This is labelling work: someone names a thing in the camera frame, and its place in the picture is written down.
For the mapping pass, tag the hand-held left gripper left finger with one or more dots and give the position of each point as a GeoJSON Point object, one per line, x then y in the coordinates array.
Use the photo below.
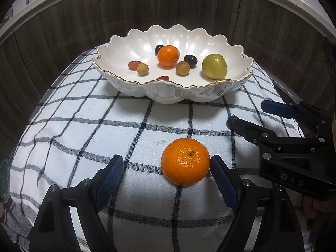
{"type": "Point", "coordinates": [110, 181]}

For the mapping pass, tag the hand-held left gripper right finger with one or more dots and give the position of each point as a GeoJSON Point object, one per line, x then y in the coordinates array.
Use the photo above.
{"type": "Point", "coordinates": [223, 181]}

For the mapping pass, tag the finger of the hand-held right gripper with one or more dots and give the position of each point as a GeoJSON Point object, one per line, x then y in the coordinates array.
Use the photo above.
{"type": "Point", "coordinates": [249, 128]}
{"type": "Point", "coordinates": [278, 109]}

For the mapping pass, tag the orange mandarin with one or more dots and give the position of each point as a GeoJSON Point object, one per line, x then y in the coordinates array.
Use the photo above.
{"type": "Point", "coordinates": [168, 55]}
{"type": "Point", "coordinates": [185, 162]}

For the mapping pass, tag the yellow-green round fruit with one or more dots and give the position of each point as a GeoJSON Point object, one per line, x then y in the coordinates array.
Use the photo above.
{"type": "Point", "coordinates": [214, 66]}

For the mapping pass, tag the brown longan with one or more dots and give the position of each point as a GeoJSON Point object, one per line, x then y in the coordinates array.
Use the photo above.
{"type": "Point", "coordinates": [143, 69]}
{"type": "Point", "coordinates": [182, 68]}

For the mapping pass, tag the dark purple grape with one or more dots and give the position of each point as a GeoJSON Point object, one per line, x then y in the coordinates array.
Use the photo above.
{"type": "Point", "coordinates": [159, 49]}
{"type": "Point", "coordinates": [190, 60]}

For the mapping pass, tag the red cherry tomato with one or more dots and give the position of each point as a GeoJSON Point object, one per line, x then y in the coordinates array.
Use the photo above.
{"type": "Point", "coordinates": [134, 64]}
{"type": "Point", "coordinates": [162, 78]}

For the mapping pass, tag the white scalloped bowl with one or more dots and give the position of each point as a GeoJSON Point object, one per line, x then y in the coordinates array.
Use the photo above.
{"type": "Point", "coordinates": [120, 50]}

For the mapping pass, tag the person's right hand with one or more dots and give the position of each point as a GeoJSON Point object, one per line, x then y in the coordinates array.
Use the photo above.
{"type": "Point", "coordinates": [311, 206]}

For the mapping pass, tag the white blue checked cloth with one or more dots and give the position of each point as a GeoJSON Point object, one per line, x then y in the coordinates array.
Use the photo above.
{"type": "Point", "coordinates": [78, 136]}

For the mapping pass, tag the teal glass dish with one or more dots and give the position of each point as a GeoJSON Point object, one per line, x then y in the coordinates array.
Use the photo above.
{"type": "Point", "coordinates": [4, 178]}

